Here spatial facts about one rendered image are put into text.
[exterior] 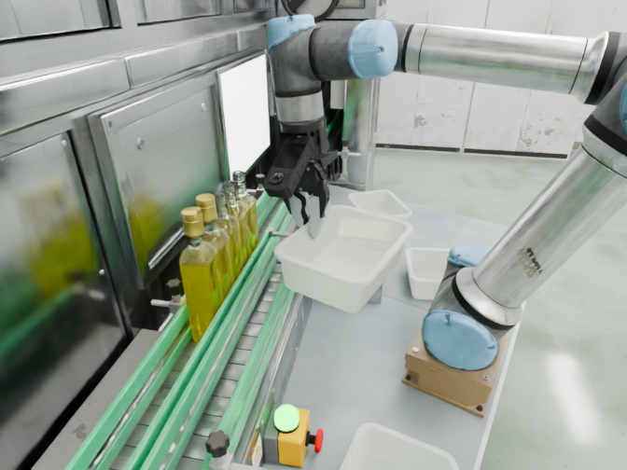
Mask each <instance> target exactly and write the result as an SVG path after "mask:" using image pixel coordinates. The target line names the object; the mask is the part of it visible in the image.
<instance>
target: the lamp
mask: <svg viewBox="0 0 627 470"><path fill-rule="evenodd" d="M299 425H300V417H299V412H298V410H297V409H296V408H295V407H293V406H291V405H282V406H280V407H279V408H278V409H276V411H275V413H274V426H275V429H276V430H277V431H278V432H280V433H282V434H291V433H293V432H295V431H296V430H297V429H298V427H299Z"/></svg>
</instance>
